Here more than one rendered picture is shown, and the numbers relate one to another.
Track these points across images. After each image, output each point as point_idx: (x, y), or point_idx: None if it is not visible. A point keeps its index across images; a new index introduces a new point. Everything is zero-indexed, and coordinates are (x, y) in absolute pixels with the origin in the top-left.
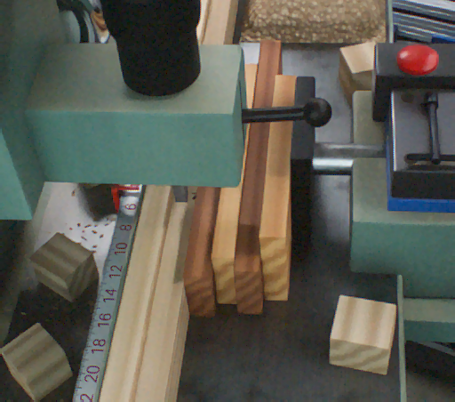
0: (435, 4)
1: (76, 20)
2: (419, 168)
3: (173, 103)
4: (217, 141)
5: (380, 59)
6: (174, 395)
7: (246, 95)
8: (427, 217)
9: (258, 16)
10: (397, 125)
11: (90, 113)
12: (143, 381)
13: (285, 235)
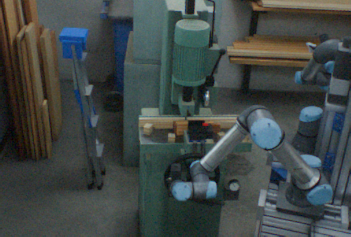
0: (288, 176)
1: (204, 99)
2: (188, 127)
3: (182, 101)
4: (181, 107)
5: None
6: (160, 127)
7: (192, 111)
8: (186, 135)
9: None
10: (195, 126)
11: (179, 97)
12: (158, 120)
13: (178, 123)
